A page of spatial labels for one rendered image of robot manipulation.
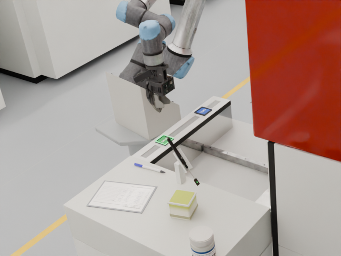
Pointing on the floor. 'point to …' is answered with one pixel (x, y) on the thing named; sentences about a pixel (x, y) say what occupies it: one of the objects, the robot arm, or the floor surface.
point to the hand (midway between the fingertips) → (158, 108)
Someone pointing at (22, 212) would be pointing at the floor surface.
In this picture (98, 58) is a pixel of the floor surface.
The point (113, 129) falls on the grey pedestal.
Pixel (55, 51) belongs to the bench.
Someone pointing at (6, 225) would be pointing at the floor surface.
